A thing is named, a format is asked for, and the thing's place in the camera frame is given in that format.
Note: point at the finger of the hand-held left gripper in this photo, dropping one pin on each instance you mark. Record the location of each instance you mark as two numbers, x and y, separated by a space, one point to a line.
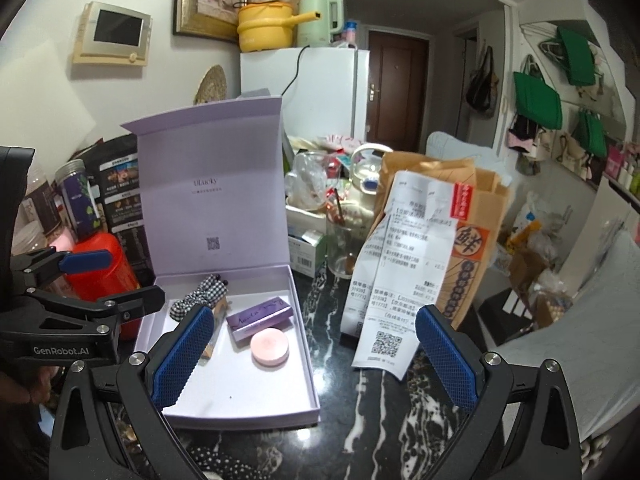
125 302
87 260

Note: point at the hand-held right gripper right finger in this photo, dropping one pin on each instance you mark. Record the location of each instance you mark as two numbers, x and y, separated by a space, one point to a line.
445 355

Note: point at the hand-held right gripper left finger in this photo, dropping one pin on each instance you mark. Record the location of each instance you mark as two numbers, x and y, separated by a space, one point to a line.
182 355

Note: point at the gold rectangular case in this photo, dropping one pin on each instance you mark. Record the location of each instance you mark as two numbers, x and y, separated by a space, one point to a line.
217 325

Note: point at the black white gingham scrunchie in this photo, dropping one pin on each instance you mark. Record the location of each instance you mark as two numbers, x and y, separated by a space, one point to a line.
200 295

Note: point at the small purple card box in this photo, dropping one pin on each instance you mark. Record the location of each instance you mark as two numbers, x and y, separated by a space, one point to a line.
260 317

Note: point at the pink round compact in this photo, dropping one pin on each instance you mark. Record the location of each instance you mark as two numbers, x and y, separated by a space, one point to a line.
270 347

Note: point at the black polka dot scrunchie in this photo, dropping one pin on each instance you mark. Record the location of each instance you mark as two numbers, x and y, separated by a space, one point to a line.
215 462

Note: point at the lavender gift box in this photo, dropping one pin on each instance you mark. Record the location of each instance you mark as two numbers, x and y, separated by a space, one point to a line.
215 200

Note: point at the person's left hand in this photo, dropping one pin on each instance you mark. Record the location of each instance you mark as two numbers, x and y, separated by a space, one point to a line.
30 385

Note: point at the red cylindrical canister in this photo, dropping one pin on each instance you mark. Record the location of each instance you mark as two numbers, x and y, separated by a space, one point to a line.
105 270

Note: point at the silver lid jar purple label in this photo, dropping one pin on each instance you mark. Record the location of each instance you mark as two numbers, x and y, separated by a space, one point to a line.
77 195

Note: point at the clear jar with brown label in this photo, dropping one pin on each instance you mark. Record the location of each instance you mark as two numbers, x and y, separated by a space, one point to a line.
42 210

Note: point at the black snack bag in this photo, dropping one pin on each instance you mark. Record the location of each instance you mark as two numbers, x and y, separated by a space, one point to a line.
120 195

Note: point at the cardboard box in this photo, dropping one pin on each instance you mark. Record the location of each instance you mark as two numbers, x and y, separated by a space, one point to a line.
530 265

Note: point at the brown paper bag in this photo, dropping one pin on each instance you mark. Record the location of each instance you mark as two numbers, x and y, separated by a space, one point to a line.
480 220

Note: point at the clear glass mug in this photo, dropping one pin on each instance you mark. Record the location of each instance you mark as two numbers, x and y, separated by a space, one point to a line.
347 245

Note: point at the white green medicine box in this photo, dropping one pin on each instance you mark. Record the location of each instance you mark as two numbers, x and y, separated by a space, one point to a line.
307 252

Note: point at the white storage box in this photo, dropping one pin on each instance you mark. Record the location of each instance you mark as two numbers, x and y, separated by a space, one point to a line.
305 220

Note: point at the round woven trivet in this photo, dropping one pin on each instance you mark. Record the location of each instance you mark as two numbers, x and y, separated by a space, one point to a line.
210 85

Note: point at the clear crumpled plastic bag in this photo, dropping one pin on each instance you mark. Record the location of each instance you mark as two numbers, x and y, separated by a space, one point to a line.
307 175

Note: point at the row of cosmetic bottles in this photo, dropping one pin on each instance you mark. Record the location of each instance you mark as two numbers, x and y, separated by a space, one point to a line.
622 167

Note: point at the brown wooden door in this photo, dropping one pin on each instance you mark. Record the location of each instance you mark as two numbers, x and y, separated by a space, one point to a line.
400 100

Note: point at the green tote bag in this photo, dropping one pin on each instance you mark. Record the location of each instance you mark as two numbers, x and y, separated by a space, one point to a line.
577 57
592 135
537 102

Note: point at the dark handbag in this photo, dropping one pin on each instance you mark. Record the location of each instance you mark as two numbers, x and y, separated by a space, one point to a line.
481 85

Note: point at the white refrigerator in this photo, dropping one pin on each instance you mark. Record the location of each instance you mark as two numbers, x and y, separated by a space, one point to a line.
325 90

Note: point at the yellow cooking pot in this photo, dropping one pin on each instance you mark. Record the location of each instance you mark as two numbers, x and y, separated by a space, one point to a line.
265 27

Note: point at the light green electric kettle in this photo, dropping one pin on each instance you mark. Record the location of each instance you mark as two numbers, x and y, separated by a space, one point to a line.
317 22

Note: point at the small pink bottle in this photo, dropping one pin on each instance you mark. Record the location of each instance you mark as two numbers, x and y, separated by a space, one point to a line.
350 35

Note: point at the beige wall intercom panel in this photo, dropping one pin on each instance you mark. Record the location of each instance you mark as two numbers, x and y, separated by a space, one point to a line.
112 32

